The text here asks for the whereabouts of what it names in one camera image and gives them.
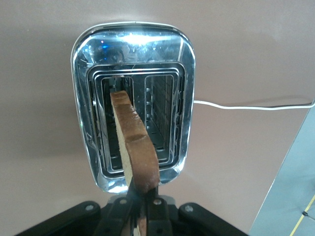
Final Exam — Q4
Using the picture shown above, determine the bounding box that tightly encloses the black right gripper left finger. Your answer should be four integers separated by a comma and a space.
94, 177, 138, 236

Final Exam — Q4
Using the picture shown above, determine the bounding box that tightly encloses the silver two-slot toaster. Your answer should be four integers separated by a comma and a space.
70, 21, 196, 195

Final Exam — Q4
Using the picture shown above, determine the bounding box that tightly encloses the white toaster power cord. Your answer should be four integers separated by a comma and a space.
193, 97, 315, 110

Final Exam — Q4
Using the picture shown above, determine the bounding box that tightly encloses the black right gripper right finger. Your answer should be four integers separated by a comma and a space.
145, 186, 173, 236

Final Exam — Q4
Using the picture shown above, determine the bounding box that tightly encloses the brown bread slice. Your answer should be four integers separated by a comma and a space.
109, 89, 161, 236

